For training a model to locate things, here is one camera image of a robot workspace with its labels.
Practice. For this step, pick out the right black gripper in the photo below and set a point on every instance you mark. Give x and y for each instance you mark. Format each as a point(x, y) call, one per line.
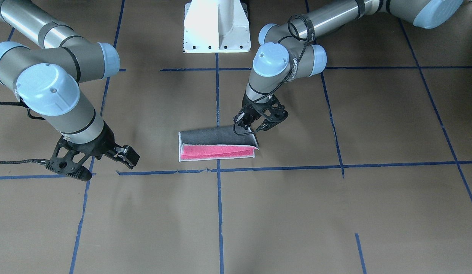
point(100, 144)

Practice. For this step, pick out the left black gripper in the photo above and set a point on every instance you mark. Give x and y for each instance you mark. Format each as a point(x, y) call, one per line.
point(252, 110)

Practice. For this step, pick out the pink towel with white hem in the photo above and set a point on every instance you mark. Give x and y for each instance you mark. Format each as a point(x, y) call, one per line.
point(215, 143)

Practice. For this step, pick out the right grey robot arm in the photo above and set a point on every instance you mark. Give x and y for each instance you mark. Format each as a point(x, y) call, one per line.
point(47, 81)

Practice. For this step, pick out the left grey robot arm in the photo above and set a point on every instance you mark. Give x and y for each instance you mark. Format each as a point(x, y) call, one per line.
point(287, 52)

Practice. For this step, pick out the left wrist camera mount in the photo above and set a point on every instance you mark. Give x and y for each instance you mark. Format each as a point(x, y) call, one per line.
point(272, 111)

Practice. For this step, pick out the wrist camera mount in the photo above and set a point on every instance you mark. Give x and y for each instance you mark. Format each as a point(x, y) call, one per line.
point(272, 111)
point(62, 162)

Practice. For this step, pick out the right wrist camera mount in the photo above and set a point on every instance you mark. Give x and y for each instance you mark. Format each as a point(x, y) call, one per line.
point(62, 162)

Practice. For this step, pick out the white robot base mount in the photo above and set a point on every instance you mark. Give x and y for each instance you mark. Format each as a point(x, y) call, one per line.
point(216, 26)

